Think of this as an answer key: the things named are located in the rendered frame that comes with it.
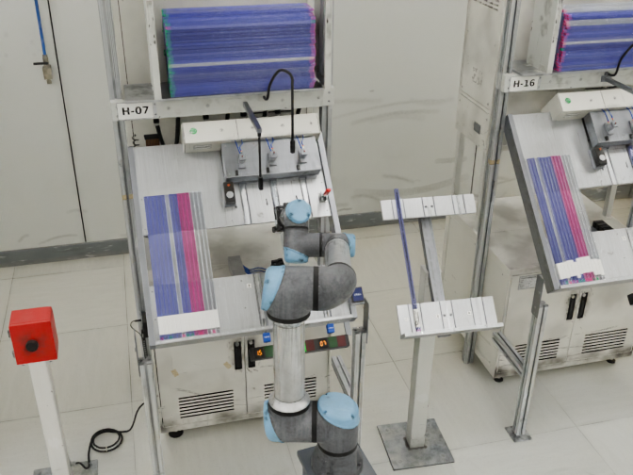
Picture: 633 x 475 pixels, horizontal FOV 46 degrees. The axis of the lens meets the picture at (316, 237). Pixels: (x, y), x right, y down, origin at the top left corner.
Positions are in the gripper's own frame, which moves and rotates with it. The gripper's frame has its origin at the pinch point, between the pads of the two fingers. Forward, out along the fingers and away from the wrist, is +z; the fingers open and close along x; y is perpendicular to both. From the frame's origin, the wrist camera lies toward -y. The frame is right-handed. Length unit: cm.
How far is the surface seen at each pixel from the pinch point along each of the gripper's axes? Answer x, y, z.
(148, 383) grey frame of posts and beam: 51, -45, 4
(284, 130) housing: -5.6, 36.1, 0.7
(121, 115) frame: 50, 45, -2
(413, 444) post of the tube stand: -48, -87, 36
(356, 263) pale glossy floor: -70, -5, 160
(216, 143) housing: 18.7, 33.8, 2.6
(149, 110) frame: 40, 46, -3
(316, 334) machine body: -15, -38, 35
